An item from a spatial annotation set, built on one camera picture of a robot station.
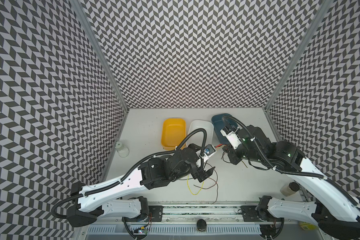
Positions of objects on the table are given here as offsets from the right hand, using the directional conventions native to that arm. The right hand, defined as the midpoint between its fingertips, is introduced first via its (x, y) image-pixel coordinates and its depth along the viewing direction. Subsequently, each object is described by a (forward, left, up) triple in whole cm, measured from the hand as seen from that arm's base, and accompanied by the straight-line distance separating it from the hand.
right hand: (224, 146), depth 64 cm
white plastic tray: (+22, +10, -26) cm, 36 cm away
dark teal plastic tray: (+35, -6, -24) cm, 43 cm away
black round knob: (-26, +11, -19) cm, 35 cm away
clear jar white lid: (+12, +57, -23) cm, 62 cm away
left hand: (-5, +8, 0) cm, 9 cm away
